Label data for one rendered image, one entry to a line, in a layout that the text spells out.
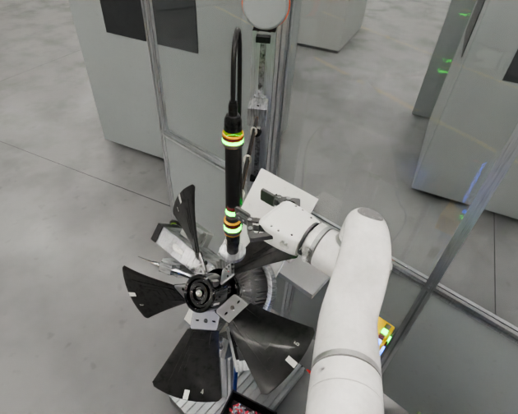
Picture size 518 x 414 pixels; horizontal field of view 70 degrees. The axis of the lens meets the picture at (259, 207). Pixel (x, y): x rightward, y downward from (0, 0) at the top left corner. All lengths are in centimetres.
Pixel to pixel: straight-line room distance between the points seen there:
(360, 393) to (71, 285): 262
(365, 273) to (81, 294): 245
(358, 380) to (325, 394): 4
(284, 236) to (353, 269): 19
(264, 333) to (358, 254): 61
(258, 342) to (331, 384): 68
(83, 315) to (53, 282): 38
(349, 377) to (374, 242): 22
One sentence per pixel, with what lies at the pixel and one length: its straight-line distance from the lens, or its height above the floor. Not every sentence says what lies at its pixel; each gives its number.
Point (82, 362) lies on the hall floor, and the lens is 259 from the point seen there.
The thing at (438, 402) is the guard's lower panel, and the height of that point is 31.
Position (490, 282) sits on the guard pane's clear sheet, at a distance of 159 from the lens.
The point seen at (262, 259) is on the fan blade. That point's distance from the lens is 109.
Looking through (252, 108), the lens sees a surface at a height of 157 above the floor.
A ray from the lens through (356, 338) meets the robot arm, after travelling 53.
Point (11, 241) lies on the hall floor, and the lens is 344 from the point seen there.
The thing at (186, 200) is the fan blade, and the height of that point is 137.
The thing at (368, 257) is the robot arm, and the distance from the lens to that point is 60.
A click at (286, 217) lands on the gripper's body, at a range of 76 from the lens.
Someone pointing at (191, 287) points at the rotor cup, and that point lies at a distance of 121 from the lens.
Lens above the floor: 220
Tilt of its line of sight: 42 degrees down
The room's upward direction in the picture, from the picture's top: 4 degrees clockwise
